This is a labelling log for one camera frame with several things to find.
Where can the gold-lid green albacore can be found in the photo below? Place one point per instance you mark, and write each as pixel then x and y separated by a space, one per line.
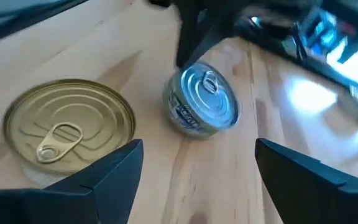
pixel 73 124

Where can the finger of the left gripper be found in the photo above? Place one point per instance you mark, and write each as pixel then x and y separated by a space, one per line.
pixel 186 37
pixel 216 31

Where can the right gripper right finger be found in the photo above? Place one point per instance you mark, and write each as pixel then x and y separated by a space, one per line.
pixel 322 199

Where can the silver-lid green albacore can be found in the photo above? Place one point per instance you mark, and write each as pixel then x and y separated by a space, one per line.
pixel 204 96

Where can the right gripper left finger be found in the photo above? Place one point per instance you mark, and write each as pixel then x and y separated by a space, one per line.
pixel 73 205

